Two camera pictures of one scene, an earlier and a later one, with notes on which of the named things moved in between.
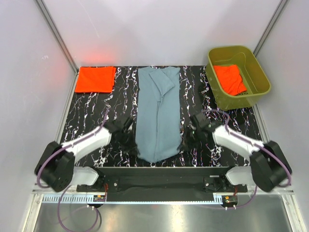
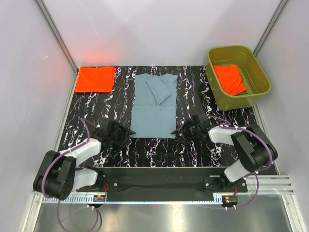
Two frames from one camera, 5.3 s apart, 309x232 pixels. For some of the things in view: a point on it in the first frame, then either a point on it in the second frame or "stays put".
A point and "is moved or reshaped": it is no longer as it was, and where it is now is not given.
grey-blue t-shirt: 158,126 is moved or reshaped
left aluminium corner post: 51,22 stays put
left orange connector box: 99,198 stays put
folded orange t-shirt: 95,79 stays put
